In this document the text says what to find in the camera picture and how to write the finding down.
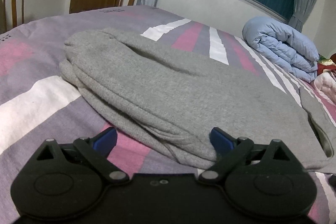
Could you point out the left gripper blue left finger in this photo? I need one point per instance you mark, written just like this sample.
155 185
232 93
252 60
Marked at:
95 152

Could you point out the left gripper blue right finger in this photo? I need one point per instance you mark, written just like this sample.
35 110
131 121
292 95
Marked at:
231 153

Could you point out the grey fleece pants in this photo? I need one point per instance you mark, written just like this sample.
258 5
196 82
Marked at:
170 100

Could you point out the striped pink grey bed sheet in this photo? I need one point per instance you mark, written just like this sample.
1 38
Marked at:
36 103

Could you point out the pink folded blanket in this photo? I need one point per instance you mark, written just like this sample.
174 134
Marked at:
326 86

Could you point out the folded light blue duvet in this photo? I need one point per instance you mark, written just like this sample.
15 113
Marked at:
283 45

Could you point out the red patterned cloth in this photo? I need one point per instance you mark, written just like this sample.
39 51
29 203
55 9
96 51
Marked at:
325 65

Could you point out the wooden chair far left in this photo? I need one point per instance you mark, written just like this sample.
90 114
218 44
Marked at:
14 14

